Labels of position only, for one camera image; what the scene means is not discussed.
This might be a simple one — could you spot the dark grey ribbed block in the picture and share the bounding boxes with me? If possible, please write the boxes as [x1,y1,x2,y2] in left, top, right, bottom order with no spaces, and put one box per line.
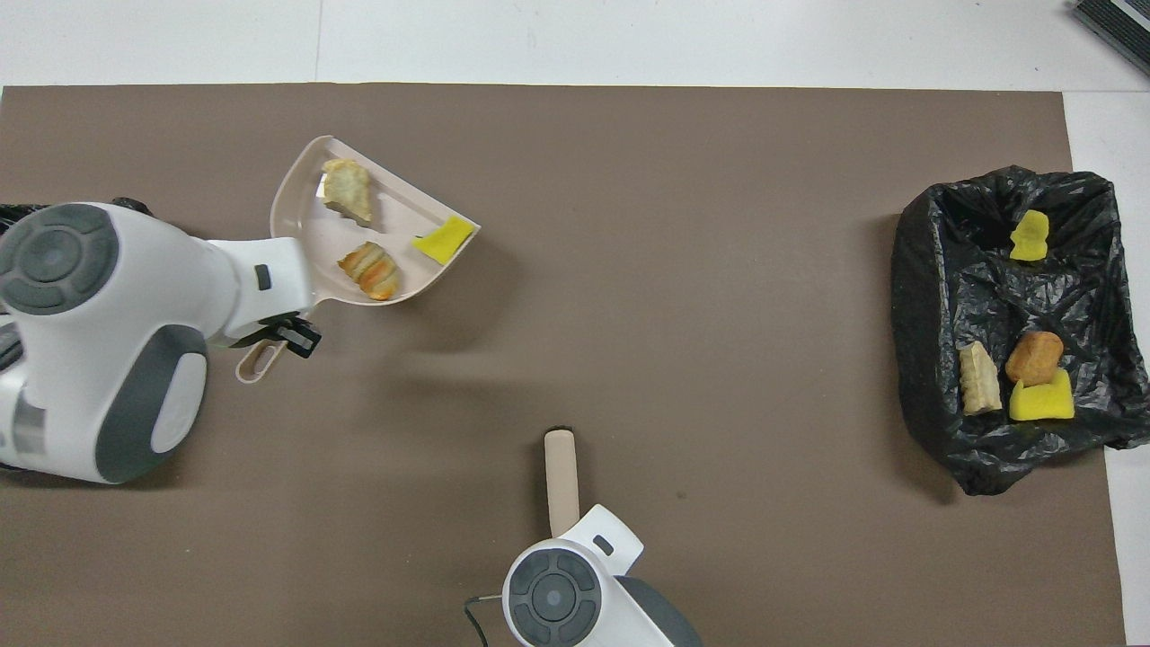
[1071,0,1150,77]

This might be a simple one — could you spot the beige hand brush black bristles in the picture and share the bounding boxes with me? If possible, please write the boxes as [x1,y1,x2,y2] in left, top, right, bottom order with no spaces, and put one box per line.
[544,425,582,537]

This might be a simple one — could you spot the striped croissant pastry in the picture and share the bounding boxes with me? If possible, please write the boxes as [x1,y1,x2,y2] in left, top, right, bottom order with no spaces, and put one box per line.
[958,341,1004,416]
[322,158,374,226]
[337,241,401,302]

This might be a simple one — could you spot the black bag lined bin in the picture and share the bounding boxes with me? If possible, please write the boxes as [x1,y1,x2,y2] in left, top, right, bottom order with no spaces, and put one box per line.
[891,165,1150,497]
[0,197,155,221]

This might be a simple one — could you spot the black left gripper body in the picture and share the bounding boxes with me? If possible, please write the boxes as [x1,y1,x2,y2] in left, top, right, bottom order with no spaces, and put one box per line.
[225,311,293,351]

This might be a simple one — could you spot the brown table mat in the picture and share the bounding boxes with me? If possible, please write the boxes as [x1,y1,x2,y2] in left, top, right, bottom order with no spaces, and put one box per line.
[0,84,1128,647]

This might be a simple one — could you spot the beige plastic dustpan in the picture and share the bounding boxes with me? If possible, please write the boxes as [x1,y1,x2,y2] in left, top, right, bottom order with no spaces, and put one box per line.
[235,135,482,386]

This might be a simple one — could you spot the brown bread roll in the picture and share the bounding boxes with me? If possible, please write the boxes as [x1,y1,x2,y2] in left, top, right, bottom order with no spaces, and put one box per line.
[1004,331,1065,387]

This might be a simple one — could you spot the yellow sponge piece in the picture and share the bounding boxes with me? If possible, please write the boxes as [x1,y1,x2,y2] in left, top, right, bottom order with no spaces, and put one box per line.
[412,214,475,266]
[1009,210,1050,262]
[1008,368,1075,422]

